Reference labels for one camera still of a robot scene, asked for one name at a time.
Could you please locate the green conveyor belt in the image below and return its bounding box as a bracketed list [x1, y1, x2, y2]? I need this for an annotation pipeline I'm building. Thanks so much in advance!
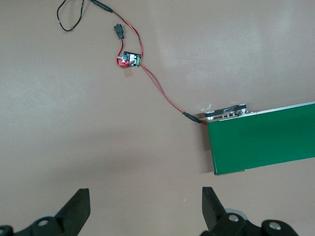
[204, 101, 315, 177]

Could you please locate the small circuit board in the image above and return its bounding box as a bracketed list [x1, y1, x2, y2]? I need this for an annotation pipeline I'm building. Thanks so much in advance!
[121, 51, 143, 67]

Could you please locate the black plug connector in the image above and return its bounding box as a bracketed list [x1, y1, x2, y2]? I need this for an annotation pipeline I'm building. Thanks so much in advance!
[113, 23, 126, 40]

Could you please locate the black power cable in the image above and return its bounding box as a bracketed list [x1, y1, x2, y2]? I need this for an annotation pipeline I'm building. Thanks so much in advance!
[56, 0, 145, 59]

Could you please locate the red black twin wire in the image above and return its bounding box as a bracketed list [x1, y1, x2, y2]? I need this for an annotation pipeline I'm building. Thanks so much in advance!
[140, 62, 209, 127]

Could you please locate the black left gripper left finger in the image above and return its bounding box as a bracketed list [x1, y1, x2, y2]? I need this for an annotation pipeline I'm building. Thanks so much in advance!
[27, 188, 91, 236]

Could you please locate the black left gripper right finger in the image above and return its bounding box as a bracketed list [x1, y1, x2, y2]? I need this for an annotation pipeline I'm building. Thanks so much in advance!
[200, 187, 248, 236]

